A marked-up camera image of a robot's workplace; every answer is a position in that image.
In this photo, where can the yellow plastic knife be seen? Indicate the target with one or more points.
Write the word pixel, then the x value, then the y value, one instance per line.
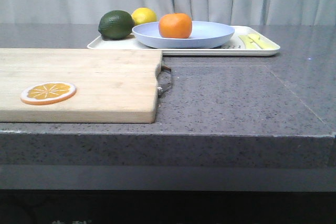
pixel 248 42

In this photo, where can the orange mandarin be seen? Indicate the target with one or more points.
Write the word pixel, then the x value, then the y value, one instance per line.
pixel 177 25

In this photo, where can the yellow plastic fork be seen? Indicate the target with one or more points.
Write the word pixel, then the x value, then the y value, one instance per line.
pixel 262 44

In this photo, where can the light blue plate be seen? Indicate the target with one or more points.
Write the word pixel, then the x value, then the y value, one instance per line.
pixel 204 35

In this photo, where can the orange slice coaster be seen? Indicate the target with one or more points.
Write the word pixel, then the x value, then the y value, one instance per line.
pixel 48 93

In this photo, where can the yellow lemon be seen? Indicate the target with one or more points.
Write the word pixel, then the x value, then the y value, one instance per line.
pixel 143 15

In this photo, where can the cream serving tray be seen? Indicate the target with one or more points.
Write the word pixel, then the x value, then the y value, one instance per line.
pixel 234 47

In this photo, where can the metal board handle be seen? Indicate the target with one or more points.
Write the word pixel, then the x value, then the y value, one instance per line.
pixel 165 79

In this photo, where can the wooden cutting board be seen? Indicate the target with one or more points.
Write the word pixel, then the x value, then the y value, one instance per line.
pixel 112 86

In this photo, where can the green lime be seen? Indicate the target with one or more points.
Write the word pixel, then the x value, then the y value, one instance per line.
pixel 115 25

